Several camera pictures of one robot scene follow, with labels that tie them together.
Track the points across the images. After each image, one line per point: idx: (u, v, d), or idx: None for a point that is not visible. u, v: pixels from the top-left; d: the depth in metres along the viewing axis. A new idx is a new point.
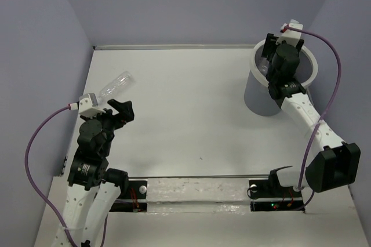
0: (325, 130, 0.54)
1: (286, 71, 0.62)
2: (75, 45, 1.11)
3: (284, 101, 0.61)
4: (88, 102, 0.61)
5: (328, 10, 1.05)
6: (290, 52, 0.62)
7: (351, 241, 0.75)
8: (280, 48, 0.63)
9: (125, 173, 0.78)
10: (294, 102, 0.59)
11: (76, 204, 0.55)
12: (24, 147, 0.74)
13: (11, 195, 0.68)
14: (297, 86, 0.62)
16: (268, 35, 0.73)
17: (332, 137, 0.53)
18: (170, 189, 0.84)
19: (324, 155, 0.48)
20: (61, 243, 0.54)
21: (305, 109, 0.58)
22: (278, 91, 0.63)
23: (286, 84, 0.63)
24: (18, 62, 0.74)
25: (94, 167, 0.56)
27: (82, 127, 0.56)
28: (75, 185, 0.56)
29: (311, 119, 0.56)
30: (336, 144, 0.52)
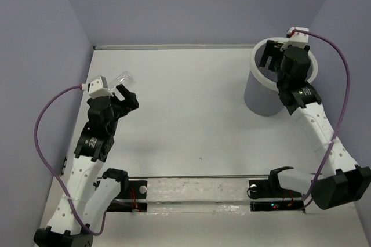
0: (339, 150, 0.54)
1: (297, 75, 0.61)
2: (74, 44, 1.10)
3: (296, 110, 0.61)
4: (99, 84, 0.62)
5: (327, 11, 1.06)
6: (301, 54, 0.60)
7: (351, 241, 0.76)
8: (289, 51, 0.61)
9: (124, 171, 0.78)
10: (308, 114, 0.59)
11: (82, 174, 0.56)
12: (23, 146, 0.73)
13: (11, 194, 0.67)
14: (311, 93, 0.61)
16: (270, 42, 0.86)
17: (345, 158, 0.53)
18: (170, 189, 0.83)
19: (335, 181, 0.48)
20: (63, 214, 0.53)
21: (319, 123, 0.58)
22: (290, 97, 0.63)
23: (298, 91, 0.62)
24: (17, 60, 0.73)
25: (101, 141, 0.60)
27: (90, 102, 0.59)
28: (82, 157, 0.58)
29: (323, 134, 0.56)
30: (349, 167, 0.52)
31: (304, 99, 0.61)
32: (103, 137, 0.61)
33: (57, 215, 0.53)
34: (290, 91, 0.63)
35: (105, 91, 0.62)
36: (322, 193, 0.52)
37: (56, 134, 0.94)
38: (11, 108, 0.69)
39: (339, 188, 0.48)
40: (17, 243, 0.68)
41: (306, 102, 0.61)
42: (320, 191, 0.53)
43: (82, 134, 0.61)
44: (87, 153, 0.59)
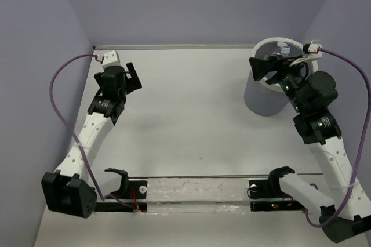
0: (358, 193, 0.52)
1: (319, 105, 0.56)
2: (74, 44, 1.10)
3: (314, 144, 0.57)
4: (114, 57, 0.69)
5: (327, 11, 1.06)
6: (324, 83, 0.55)
7: (351, 241, 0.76)
8: (314, 77, 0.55)
9: (124, 171, 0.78)
10: (328, 152, 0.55)
11: (94, 129, 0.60)
12: (23, 146, 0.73)
13: (12, 195, 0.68)
14: (331, 123, 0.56)
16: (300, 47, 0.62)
17: (364, 202, 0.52)
18: (170, 189, 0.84)
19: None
20: (73, 160, 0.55)
21: (338, 162, 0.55)
22: (308, 127, 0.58)
23: (317, 121, 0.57)
24: (18, 61, 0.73)
25: (113, 104, 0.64)
27: (106, 68, 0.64)
28: (94, 113, 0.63)
29: (344, 177, 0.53)
30: (367, 213, 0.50)
31: (322, 131, 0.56)
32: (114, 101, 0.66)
33: (66, 161, 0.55)
34: (308, 120, 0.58)
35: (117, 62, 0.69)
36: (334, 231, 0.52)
37: (57, 134, 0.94)
38: (11, 109, 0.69)
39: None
40: (17, 243, 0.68)
41: (324, 135, 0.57)
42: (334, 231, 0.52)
43: (94, 98, 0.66)
44: (99, 112, 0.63)
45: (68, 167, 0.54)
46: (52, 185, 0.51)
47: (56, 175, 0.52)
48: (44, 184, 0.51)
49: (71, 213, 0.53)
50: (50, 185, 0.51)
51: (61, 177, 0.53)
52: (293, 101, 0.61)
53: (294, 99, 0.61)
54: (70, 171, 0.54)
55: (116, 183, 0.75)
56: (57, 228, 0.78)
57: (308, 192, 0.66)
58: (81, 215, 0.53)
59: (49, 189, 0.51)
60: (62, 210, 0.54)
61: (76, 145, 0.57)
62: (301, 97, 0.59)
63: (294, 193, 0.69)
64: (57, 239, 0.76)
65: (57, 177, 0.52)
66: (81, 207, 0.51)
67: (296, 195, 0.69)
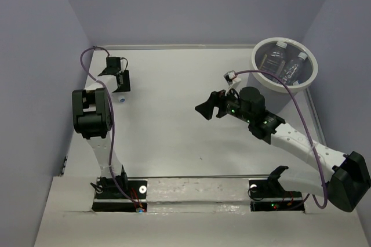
0: (323, 150, 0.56)
1: (258, 109, 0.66)
2: (74, 46, 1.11)
3: (272, 138, 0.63)
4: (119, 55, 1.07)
5: (327, 11, 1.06)
6: (253, 93, 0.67)
7: (351, 241, 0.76)
8: (243, 93, 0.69)
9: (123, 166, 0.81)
10: (282, 135, 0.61)
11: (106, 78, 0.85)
12: (23, 147, 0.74)
13: (13, 195, 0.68)
14: (275, 119, 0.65)
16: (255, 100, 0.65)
17: (333, 154, 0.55)
18: (170, 189, 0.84)
19: (339, 178, 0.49)
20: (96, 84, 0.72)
21: (295, 137, 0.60)
22: (261, 130, 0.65)
23: (264, 122, 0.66)
24: (18, 61, 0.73)
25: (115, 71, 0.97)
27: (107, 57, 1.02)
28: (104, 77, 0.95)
29: (305, 145, 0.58)
30: (340, 161, 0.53)
31: (272, 126, 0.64)
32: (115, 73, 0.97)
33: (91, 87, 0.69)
34: (258, 124, 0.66)
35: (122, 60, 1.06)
36: (338, 195, 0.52)
37: (57, 133, 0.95)
38: (11, 108, 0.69)
39: (344, 183, 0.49)
40: (18, 243, 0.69)
41: (275, 127, 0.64)
42: (339, 196, 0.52)
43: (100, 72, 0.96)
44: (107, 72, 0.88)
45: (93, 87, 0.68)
46: (82, 96, 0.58)
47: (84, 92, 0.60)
48: (75, 97, 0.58)
49: (94, 124, 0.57)
50: (79, 97, 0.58)
51: (86, 97, 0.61)
52: (242, 117, 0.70)
53: (241, 116, 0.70)
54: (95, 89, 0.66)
55: (118, 164, 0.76)
56: (57, 229, 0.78)
57: (308, 179, 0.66)
58: (103, 125, 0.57)
59: (79, 100, 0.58)
60: (86, 126, 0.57)
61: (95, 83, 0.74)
62: (244, 111, 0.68)
63: (297, 186, 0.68)
64: (57, 239, 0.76)
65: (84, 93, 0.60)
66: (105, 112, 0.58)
67: (300, 187, 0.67)
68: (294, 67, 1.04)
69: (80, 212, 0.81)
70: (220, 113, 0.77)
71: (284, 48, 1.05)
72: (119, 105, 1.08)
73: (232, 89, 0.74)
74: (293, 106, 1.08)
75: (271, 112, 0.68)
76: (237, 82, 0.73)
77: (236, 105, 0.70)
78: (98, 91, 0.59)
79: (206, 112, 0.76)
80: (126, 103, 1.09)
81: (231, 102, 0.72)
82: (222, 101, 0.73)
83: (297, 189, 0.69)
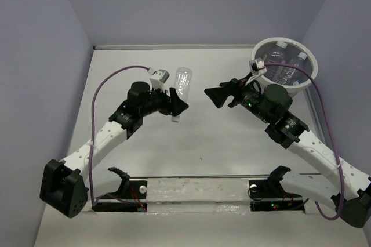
0: (349, 170, 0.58)
1: (282, 113, 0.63)
2: (74, 46, 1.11)
3: (292, 145, 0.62)
4: (157, 76, 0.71)
5: (327, 10, 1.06)
6: (279, 94, 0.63)
7: (352, 242, 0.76)
8: (269, 90, 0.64)
9: (126, 174, 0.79)
10: (306, 146, 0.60)
11: (108, 134, 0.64)
12: (23, 147, 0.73)
13: (13, 195, 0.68)
14: (297, 122, 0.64)
16: (284, 102, 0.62)
17: (357, 175, 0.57)
18: (170, 189, 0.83)
19: (363, 203, 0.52)
20: (109, 129, 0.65)
21: (319, 151, 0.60)
22: (280, 134, 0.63)
23: (285, 125, 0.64)
24: (17, 61, 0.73)
25: (131, 119, 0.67)
27: (135, 83, 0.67)
28: (114, 122, 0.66)
29: (330, 162, 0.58)
30: (365, 185, 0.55)
31: (293, 131, 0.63)
32: (133, 118, 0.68)
33: (73, 159, 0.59)
34: (278, 128, 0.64)
35: (159, 81, 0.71)
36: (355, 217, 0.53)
37: (57, 134, 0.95)
38: (11, 108, 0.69)
39: (367, 209, 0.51)
40: (18, 243, 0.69)
41: (296, 133, 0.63)
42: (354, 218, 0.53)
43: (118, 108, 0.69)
44: (119, 121, 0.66)
45: (75, 163, 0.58)
46: (53, 173, 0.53)
47: (61, 165, 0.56)
48: (47, 170, 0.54)
49: (57, 207, 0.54)
50: (51, 173, 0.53)
51: (64, 167, 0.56)
52: (258, 114, 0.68)
53: (257, 112, 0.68)
54: (76, 166, 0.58)
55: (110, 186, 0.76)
56: (57, 229, 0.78)
57: (313, 186, 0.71)
58: (63, 213, 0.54)
59: (49, 175, 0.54)
60: (51, 203, 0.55)
61: (108, 121, 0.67)
62: (264, 109, 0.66)
63: (301, 191, 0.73)
64: (58, 239, 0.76)
65: (61, 166, 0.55)
66: (71, 202, 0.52)
67: (304, 192, 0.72)
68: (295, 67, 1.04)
69: (80, 212, 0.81)
70: (233, 103, 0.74)
71: (284, 48, 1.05)
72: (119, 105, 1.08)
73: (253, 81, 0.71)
74: (293, 106, 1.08)
75: (291, 113, 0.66)
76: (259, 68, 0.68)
77: (254, 101, 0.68)
78: (71, 176, 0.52)
79: (218, 100, 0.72)
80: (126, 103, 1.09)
81: (249, 95, 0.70)
82: (240, 92, 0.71)
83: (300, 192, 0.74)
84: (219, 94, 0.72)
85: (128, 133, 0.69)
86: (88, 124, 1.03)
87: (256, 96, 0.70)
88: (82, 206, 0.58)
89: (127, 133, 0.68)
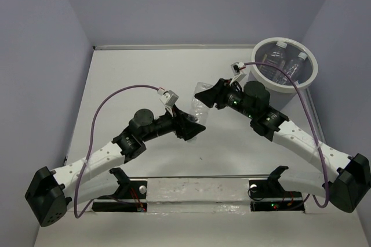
0: (328, 152, 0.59)
1: (262, 105, 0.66)
2: (74, 46, 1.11)
3: (274, 135, 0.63)
4: (166, 98, 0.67)
5: (327, 10, 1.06)
6: (257, 89, 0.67)
7: (352, 242, 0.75)
8: (248, 86, 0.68)
9: (127, 178, 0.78)
10: (286, 133, 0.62)
11: (105, 156, 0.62)
12: (23, 147, 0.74)
13: (13, 195, 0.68)
14: (278, 115, 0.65)
16: (262, 95, 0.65)
17: (337, 155, 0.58)
18: (170, 189, 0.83)
19: (344, 180, 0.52)
20: (108, 152, 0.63)
21: (298, 136, 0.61)
22: (263, 127, 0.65)
23: (268, 117, 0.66)
24: (17, 61, 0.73)
25: (133, 146, 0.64)
27: (142, 109, 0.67)
28: (116, 144, 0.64)
29: (309, 145, 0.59)
30: (345, 163, 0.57)
31: (275, 123, 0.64)
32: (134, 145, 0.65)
33: (64, 172, 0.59)
34: (261, 121, 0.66)
35: (166, 104, 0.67)
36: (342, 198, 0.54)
37: (57, 134, 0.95)
38: (11, 108, 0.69)
39: (348, 185, 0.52)
40: (18, 242, 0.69)
41: (277, 124, 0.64)
42: (342, 199, 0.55)
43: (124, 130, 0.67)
44: (121, 145, 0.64)
45: (64, 177, 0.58)
46: (40, 180, 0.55)
47: (51, 174, 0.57)
48: (38, 174, 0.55)
49: (35, 211, 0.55)
50: (39, 180, 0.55)
51: (52, 178, 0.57)
52: (244, 112, 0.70)
53: (243, 111, 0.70)
54: (62, 180, 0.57)
55: (108, 190, 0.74)
56: (57, 229, 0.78)
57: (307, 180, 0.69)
58: (38, 219, 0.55)
59: (36, 180, 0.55)
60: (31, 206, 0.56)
61: (110, 142, 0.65)
62: (247, 106, 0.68)
63: (294, 186, 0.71)
64: (58, 239, 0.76)
65: (50, 175, 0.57)
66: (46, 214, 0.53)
67: (298, 187, 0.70)
68: (295, 67, 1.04)
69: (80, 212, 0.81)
70: (220, 105, 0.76)
71: (284, 48, 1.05)
72: (119, 105, 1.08)
73: (235, 82, 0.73)
74: (293, 106, 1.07)
75: (273, 108, 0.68)
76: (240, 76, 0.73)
77: (238, 99, 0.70)
78: (55, 190, 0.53)
79: (208, 100, 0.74)
80: (126, 103, 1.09)
81: (233, 94, 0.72)
82: (226, 92, 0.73)
83: (295, 189, 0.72)
84: (211, 94, 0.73)
85: (126, 159, 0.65)
86: (88, 125, 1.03)
87: (240, 95, 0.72)
88: (59, 216, 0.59)
89: (127, 158, 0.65)
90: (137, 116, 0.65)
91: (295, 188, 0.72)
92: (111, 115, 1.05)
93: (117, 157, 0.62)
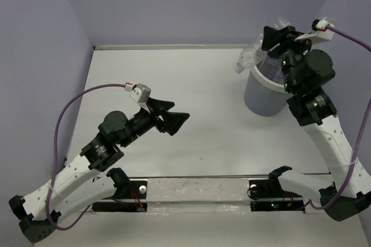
0: (358, 170, 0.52)
1: (317, 86, 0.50)
2: (74, 46, 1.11)
3: (311, 124, 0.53)
4: (137, 95, 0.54)
5: (327, 11, 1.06)
6: (323, 63, 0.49)
7: (352, 242, 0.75)
8: (314, 54, 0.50)
9: (127, 180, 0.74)
10: (325, 132, 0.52)
11: (72, 174, 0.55)
12: (22, 147, 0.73)
13: (11, 195, 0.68)
14: (326, 104, 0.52)
16: (323, 75, 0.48)
17: (366, 178, 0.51)
18: (170, 189, 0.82)
19: (355, 202, 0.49)
20: (75, 169, 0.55)
21: (337, 141, 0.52)
22: (302, 109, 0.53)
23: (312, 101, 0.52)
24: (17, 60, 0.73)
25: (106, 154, 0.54)
27: (112, 112, 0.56)
28: (84, 158, 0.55)
29: (344, 157, 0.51)
30: (368, 189, 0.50)
31: (317, 112, 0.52)
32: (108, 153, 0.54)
33: (32, 199, 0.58)
34: (303, 101, 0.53)
35: (138, 102, 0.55)
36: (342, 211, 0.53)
37: (57, 134, 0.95)
38: (11, 107, 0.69)
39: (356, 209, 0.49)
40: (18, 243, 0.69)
41: (320, 115, 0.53)
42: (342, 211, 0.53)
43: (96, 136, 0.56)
44: (93, 155, 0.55)
45: (33, 205, 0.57)
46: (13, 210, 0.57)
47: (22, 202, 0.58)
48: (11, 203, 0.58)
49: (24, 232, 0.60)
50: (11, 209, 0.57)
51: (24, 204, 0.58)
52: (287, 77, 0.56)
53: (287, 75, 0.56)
54: (31, 209, 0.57)
55: (105, 193, 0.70)
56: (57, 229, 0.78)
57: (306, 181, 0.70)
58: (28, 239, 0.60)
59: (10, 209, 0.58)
60: None
61: (77, 155, 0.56)
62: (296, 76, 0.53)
63: (293, 185, 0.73)
64: (57, 239, 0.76)
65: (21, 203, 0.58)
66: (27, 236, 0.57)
67: (297, 187, 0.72)
68: None
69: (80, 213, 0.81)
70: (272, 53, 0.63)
71: None
72: (119, 105, 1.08)
73: (308, 39, 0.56)
74: None
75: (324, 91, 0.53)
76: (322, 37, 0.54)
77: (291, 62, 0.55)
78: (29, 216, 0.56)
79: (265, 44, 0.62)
80: (126, 103, 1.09)
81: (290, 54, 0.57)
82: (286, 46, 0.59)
83: (294, 188, 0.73)
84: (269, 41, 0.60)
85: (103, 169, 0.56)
86: (88, 124, 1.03)
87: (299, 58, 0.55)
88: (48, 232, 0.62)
89: (99, 169, 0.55)
90: (105, 120, 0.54)
91: (294, 188, 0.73)
92: None
93: (86, 174, 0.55)
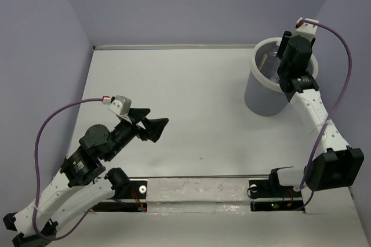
0: (331, 131, 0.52)
1: (298, 62, 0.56)
2: (74, 46, 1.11)
3: (294, 96, 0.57)
4: (119, 108, 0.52)
5: (327, 10, 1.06)
6: (304, 43, 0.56)
7: (351, 241, 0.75)
8: (294, 38, 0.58)
9: (128, 180, 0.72)
10: (304, 98, 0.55)
11: (54, 192, 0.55)
12: (23, 147, 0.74)
13: (11, 195, 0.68)
14: (310, 81, 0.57)
16: (299, 50, 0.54)
17: (338, 139, 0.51)
18: (170, 189, 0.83)
19: (324, 156, 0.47)
20: (56, 186, 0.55)
21: (315, 107, 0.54)
22: (289, 84, 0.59)
23: (298, 78, 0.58)
24: (18, 61, 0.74)
25: (86, 168, 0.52)
27: (94, 126, 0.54)
28: (64, 175, 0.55)
29: (317, 117, 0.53)
30: (339, 148, 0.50)
31: (302, 86, 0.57)
32: (87, 168, 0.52)
33: (21, 217, 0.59)
34: (290, 77, 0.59)
35: (120, 115, 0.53)
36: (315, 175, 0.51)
37: (57, 134, 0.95)
38: (11, 108, 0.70)
39: (328, 164, 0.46)
40: None
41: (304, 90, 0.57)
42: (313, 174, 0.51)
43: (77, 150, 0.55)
44: (73, 172, 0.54)
45: (22, 223, 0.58)
46: (7, 225, 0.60)
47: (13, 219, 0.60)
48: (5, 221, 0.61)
49: None
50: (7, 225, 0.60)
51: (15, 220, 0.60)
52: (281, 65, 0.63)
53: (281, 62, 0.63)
54: (21, 228, 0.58)
55: (104, 196, 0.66)
56: None
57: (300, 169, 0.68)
58: None
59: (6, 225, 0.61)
60: None
61: (58, 173, 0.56)
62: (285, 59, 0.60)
63: (288, 175, 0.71)
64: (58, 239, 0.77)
65: (12, 220, 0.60)
66: None
67: (291, 178, 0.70)
68: None
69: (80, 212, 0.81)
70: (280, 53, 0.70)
71: None
72: None
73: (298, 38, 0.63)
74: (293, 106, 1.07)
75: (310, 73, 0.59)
76: (306, 32, 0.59)
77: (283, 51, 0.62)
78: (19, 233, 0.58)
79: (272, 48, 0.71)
80: None
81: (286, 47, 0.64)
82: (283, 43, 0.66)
83: (287, 179, 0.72)
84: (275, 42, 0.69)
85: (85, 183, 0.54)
86: (88, 124, 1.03)
87: None
88: (45, 242, 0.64)
89: (80, 184, 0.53)
90: (86, 136, 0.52)
91: (291, 181, 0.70)
92: (111, 115, 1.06)
93: (69, 190, 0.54)
